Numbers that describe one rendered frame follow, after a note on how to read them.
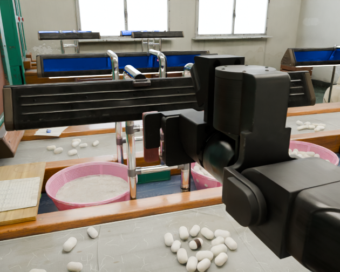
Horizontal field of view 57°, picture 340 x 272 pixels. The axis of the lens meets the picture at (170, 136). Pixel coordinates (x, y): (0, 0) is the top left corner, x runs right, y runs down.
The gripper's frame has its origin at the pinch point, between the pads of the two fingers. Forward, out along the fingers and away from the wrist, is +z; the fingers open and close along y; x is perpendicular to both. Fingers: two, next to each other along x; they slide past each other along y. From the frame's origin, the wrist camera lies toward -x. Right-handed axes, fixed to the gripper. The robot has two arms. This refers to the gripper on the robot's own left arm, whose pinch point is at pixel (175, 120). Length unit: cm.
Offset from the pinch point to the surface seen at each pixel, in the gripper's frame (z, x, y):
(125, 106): 12.4, 0.2, 4.8
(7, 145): 66, 23, 32
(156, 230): 18.3, 33.0, -2.5
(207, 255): 4.1, 31.3, -8.9
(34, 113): 13.5, 0.2, 20.4
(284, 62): 66, 1, -77
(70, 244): 18.2, 31.3, 17.2
